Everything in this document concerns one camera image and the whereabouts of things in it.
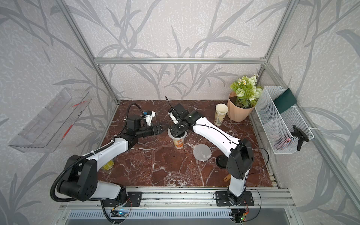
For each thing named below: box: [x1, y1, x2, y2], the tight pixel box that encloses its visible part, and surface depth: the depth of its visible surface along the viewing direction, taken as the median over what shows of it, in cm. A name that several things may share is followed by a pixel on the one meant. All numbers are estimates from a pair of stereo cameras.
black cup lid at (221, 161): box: [215, 155, 229, 170], surface depth 88 cm
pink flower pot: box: [226, 90, 255, 122], surface depth 98 cm
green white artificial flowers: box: [230, 73, 263, 109], surface depth 90 cm
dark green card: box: [272, 87, 298, 114], surface depth 72 cm
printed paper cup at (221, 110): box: [214, 103, 229, 127], surface depth 98 cm
